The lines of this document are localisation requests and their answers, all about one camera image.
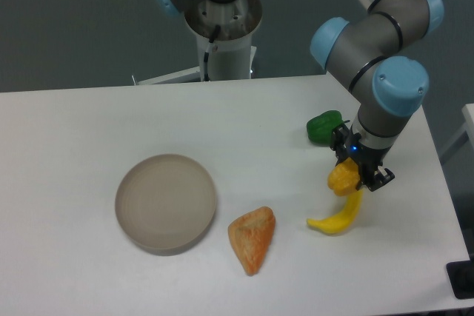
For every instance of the white furniture at right edge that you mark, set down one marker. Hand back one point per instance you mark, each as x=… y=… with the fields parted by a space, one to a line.
x=462 y=136

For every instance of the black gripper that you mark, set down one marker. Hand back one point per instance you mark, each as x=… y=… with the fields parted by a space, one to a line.
x=347 y=144

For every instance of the orange pastry triangle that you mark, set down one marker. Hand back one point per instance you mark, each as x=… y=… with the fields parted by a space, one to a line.
x=250 y=237

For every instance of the yellow pepper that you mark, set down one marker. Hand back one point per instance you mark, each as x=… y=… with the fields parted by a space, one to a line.
x=344 y=178

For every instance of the black clamp at table edge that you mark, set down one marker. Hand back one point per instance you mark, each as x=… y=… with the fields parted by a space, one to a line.
x=460 y=274

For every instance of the green pepper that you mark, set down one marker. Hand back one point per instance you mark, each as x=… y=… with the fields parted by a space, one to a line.
x=320 y=128

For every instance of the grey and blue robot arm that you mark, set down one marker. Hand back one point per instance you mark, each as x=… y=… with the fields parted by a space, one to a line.
x=365 y=58

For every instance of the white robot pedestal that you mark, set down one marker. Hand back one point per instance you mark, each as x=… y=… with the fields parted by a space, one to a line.
x=224 y=36

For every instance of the yellow banana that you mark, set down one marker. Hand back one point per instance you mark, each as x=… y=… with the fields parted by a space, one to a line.
x=342 y=220

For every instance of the beige round plate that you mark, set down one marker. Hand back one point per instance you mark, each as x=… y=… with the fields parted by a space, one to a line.
x=166 y=204

